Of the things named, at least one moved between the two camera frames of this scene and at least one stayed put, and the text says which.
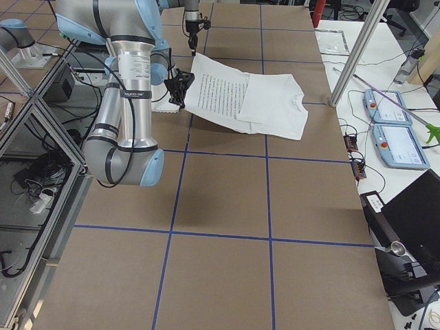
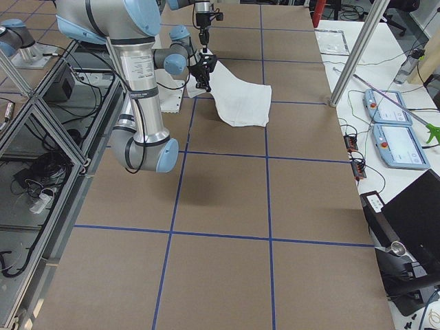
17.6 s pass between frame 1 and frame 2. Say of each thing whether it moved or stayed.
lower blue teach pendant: stayed
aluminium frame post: stayed
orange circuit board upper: stayed
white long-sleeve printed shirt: moved
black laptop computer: stayed
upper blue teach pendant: stayed
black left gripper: moved
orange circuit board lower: stayed
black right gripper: moved
